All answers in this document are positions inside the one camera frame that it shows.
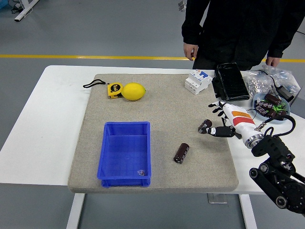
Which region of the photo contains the person's right hand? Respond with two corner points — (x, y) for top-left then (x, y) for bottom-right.
(183, 42), (199, 61)

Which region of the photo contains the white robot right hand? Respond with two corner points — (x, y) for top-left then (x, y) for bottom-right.
(198, 101), (257, 142)

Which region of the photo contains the person's left hand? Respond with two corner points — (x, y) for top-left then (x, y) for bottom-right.
(266, 56), (281, 67)

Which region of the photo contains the short dark brown battery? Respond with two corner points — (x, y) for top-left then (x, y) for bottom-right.
(198, 119), (213, 133)

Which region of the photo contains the long dark brown battery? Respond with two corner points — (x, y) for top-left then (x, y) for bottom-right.
(173, 143), (190, 165)

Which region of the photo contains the blue plastic box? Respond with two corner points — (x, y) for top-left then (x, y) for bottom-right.
(96, 121), (153, 188)

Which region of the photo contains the clear bag of blue parts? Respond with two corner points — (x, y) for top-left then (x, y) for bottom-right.
(262, 64), (301, 96)

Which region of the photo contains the clear bag of washers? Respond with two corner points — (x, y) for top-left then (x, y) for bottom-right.
(244, 70), (275, 100)

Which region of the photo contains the light blue bowl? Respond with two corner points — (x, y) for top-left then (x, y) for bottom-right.
(252, 92), (291, 125)

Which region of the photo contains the white circuit breaker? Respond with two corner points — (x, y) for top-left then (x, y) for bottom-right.
(184, 69), (213, 95)

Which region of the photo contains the black power adapter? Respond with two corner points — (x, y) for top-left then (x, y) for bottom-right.
(271, 84), (295, 103)

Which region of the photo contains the black wrapped case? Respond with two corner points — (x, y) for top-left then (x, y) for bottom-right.
(211, 62), (250, 102)

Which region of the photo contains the green plastic connector pile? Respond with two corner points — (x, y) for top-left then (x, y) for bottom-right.
(271, 101), (288, 113)

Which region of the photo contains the person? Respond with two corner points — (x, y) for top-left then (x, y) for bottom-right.
(181, 0), (305, 71)

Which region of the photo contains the grey-brown mat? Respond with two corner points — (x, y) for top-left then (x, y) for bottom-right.
(67, 73), (239, 194)

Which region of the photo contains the yellow lemon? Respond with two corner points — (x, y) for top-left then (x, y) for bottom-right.
(122, 82), (146, 101)

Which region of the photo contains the yellow tape measure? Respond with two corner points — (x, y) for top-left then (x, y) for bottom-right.
(82, 80), (124, 100)

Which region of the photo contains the white metal frame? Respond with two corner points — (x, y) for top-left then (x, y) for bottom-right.
(14, 0), (40, 22)

